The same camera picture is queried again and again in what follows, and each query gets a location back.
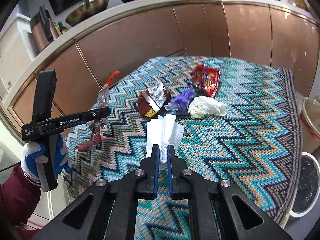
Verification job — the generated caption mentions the white paper napkin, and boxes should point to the white paper napkin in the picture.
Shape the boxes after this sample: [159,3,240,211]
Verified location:
[146,114,184,167]

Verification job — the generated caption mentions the clear red-tipped wrapper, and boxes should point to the clear red-tipped wrapper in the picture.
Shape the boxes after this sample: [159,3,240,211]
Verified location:
[76,70,120,152]

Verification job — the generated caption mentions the purple plastic wrapper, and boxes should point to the purple plastic wrapper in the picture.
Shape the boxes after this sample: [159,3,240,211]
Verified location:
[164,86,195,113]

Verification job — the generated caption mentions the white tissue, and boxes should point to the white tissue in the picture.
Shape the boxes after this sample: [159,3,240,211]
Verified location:
[187,96,227,119]

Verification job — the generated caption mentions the brown silver foil wrapper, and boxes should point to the brown silver foil wrapper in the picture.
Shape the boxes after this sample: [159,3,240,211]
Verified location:
[137,81,171,118]

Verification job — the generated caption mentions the red snack bag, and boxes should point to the red snack bag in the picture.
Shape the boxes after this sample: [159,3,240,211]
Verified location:
[189,63,221,98]

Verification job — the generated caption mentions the maroon left sleeve forearm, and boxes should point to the maroon left sleeve forearm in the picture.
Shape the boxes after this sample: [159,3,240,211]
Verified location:
[1,164,41,239]

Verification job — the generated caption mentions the brown kitchen cabinets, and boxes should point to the brown kitchen cabinets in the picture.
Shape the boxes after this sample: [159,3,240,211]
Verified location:
[1,0,319,128]

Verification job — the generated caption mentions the beige trash bin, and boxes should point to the beige trash bin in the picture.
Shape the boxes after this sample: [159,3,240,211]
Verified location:
[300,97,320,153]

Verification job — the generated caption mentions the left blue white gloved hand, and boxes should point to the left blue white gloved hand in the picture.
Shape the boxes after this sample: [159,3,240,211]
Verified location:
[20,133,73,186]

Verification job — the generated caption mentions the zigzag patterned mat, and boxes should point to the zigzag patterned mat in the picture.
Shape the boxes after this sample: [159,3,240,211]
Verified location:
[63,56,303,226]

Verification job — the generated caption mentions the knife block with knives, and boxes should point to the knife block with knives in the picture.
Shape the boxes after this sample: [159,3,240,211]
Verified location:
[30,5,59,52]

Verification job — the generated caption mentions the brass wok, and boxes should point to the brass wok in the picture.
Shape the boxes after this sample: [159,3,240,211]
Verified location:
[66,0,109,27]

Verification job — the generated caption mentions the white rimmed black-lined bin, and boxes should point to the white rimmed black-lined bin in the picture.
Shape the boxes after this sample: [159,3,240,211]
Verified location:
[290,152,319,218]

